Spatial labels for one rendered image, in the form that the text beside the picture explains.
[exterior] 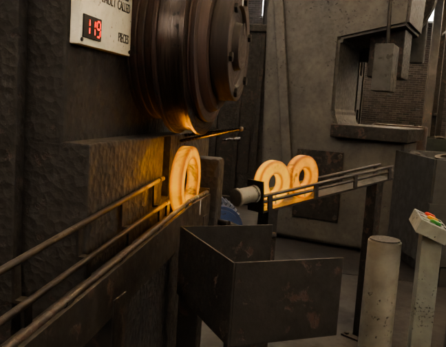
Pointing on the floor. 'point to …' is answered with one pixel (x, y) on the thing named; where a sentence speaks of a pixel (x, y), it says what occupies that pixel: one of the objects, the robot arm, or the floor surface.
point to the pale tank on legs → (442, 67)
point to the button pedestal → (425, 278)
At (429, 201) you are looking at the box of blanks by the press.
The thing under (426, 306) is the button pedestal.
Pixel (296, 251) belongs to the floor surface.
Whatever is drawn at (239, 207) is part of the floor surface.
